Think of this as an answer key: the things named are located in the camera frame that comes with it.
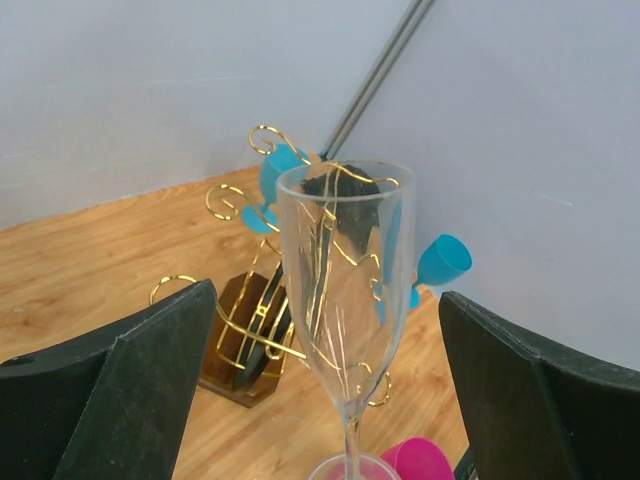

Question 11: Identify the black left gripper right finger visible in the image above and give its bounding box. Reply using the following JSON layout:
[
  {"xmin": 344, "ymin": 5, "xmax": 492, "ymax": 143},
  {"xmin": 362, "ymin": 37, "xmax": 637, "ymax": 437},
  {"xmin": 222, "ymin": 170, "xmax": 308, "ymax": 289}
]
[{"xmin": 439, "ymin": 292, "xmax": 639, "ymax": 479}]

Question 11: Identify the gold wine glass rack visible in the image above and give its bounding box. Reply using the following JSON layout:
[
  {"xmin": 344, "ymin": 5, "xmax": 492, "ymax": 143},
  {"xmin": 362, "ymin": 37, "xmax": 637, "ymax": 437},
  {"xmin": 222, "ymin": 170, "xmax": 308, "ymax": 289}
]
[{"xmin": 148, "ymin": 124, "xmax": 401, "ymax": 409}]

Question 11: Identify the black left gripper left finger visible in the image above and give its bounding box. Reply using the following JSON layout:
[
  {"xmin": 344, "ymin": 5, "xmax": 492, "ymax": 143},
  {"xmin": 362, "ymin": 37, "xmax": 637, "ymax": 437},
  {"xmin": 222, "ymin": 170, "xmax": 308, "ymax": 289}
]
[{"xmin": 1, "ymin": 280, "xmax": 217, "ymax": 479}]

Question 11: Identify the clear wine glass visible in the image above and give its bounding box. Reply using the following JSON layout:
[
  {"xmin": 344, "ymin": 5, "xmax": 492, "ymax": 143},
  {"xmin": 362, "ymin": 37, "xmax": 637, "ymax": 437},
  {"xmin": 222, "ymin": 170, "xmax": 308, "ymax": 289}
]
[{"xmin": 276, "ymin": 161, "xmax": 416, "ymax": 479}]

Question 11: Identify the pink wine glass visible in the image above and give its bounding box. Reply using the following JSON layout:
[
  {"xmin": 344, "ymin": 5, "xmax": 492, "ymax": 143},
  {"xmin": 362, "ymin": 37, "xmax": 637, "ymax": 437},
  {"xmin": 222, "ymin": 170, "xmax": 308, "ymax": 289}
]
[{"xmin": 381, "ymin": 437, "xmax": 455, "ymax": 480}]

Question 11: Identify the blue wine glass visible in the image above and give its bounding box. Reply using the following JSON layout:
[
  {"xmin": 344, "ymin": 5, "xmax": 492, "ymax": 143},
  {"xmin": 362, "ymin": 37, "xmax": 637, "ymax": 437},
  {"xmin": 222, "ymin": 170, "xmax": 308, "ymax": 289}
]
[
  {"xmin": 409, "ymin": 234, "xmax": 473, "ymax": 309},
  {"xmin": 241, "ymin": 143, "xmax": 309, "ymax": 234}
]

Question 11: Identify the black cloth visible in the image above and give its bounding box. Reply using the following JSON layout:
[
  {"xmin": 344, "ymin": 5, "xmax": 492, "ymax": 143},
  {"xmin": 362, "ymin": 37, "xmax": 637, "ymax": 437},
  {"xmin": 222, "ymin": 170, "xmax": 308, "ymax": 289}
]
[{"xmin": 301, "ymin": 164, "xmax": 382, "ymax": 256}]

